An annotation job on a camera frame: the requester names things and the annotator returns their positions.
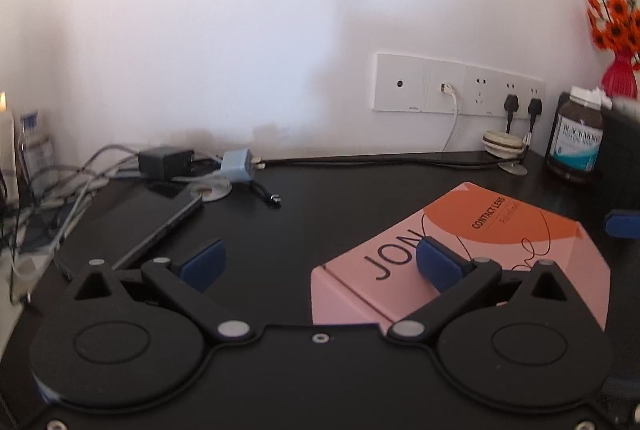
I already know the bundle of cables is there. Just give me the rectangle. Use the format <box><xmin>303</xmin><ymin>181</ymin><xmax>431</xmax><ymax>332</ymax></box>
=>
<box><xmin>0</xmin><ymin>142</ymin><xmax>223</xmax><ymax>296</ymax></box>

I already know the beige cable winder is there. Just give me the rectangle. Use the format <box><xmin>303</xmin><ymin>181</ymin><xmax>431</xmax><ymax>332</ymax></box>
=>
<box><xmin>481</xmin><ymin>129</ymin><xmax>531</xmax><ymax>176</ymax></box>

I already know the black appliance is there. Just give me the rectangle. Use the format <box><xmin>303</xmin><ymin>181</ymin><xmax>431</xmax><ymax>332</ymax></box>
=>
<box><xmin>597</xmin><ymin>102</ymin><xmax>640</xmax><ymax>231</ymax></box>

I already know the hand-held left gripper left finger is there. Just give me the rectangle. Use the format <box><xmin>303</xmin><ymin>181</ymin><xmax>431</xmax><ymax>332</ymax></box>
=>
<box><xmin>74</xmin><ymin>237</ymin><xmax>252</xmax><ymax>342</ymax></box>

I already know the black power adapter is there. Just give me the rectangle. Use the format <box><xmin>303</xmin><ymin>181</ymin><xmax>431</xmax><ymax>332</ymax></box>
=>
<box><xmin>138</xmin><ymin>146</ymin><xmax>196</xmax><ymax>181</ymax></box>

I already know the black desktop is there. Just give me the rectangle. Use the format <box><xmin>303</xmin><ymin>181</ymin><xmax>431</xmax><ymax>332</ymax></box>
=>
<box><xmin>0</xmin><ymin>151</ymin><xmax>640</xmax><ymax>430</ymax></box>

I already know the light blue charger plug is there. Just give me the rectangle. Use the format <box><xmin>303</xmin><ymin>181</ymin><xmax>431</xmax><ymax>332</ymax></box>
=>
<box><xmin>221</xmin><ymin>149</ymin><xmax>266</xmax><ymax>184</ymax></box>

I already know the white round disc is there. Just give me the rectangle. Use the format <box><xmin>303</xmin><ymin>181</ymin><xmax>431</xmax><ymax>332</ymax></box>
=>
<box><xmin>192</xmin><ymin>182</ymin><xmax>234</xmax><ymax>202</ymax></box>

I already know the brown supplement bottle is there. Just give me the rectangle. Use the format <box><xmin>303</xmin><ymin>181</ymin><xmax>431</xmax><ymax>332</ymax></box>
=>
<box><xmin>546</xmin><ymin>85</ymin><xmax>606</xmax><ymax>184</ymax></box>

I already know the white charging cable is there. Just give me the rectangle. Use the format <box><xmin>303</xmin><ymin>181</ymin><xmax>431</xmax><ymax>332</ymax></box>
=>
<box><xmin>440</xmin><ymin>82</ymin><xmax>461</xmax><ymax>154</ymax></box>

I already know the short black charging cable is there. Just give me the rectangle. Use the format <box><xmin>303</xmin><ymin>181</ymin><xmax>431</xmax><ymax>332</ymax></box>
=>
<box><xmin>250</xmin><ymin>179</ymin><xmax>284</xmax><ymax>209</ymax></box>

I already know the clear bottle blue cap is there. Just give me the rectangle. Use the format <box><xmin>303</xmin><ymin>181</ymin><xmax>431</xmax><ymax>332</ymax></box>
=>
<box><xmin>19</xmin><ymin>110</ymin><xmax>57</xmax><ymax>191</ymax></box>

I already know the black power plug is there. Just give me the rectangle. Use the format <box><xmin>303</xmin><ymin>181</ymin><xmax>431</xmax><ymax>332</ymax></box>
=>
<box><xmin>526</xmin><ymin>97</ymin><xmax>545</xmax><ymax>147</ymax></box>
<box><xmin>503</xmin><ymin>94</ymin><xmax>521</xmax><ymax>134</ymax></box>

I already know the pink cardboard box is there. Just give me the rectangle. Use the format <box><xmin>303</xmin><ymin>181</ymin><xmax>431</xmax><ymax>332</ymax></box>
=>
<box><xmin>310</xmin><ymin>181</ymin><xmax>612</xmax><ymax>333</ymax></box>

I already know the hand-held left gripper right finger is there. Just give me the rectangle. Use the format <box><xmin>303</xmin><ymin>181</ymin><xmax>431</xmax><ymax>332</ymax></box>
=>
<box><xmin>387</xmin><ymin>236</ymin><xmax>573</xmax><ymax>342</ymax></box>

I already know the white bottle yellow cap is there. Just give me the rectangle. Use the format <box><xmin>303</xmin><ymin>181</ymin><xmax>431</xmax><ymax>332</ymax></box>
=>
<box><xmin>0</xmin><ymin>91</ymin><xmax>21</xmax><ymax>211</ymax></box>

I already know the white wall socket panel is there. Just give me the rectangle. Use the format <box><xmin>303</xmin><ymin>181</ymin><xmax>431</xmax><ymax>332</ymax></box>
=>
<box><xmin>375</xmin><ymin>52</ymin><xmax>547</xmax><ymax>117</ymax></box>

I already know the black smartphone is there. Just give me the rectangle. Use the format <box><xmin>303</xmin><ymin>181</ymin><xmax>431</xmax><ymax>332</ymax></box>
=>
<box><xmin>54</xmin><ymin>182</ymin><xmax>205</xmax><ymax>282</ymax></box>

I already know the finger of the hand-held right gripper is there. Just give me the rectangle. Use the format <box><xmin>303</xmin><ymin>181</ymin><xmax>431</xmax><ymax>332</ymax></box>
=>
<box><xmin>604</xmin><ymin>209</ymin><xmax>640</xmax><ymax>240</ymax></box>

